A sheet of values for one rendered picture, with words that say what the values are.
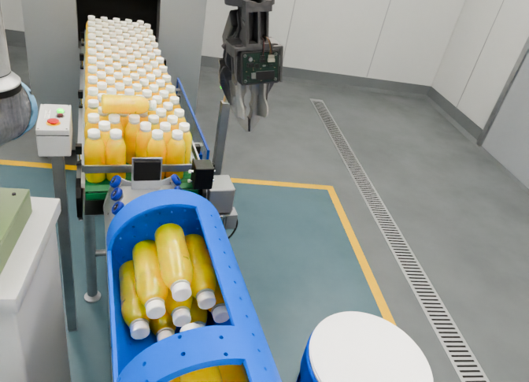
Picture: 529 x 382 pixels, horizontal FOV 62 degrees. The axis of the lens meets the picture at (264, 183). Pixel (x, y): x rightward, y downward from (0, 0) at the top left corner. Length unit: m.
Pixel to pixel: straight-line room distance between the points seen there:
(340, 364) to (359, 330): 0.11
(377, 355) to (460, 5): 5.56
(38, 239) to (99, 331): 1.32
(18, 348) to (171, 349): 0.42
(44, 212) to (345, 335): 0.75
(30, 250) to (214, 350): 0.48
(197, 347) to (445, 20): 5.82
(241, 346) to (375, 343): 0.42
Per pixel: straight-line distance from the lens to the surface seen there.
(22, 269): 1.00
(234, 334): 0.78
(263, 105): 0.70
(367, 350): 1.08
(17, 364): 1.12
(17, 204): 1.06
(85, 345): 2.30
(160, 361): 0.75
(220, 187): 1.76
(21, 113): 1.03
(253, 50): 0.64
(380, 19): 5.92
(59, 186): 1.80
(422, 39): 6.22
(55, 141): 1.61
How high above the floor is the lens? 1.83
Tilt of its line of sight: 32 degrees down
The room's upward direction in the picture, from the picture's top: 12 degrees clockwise
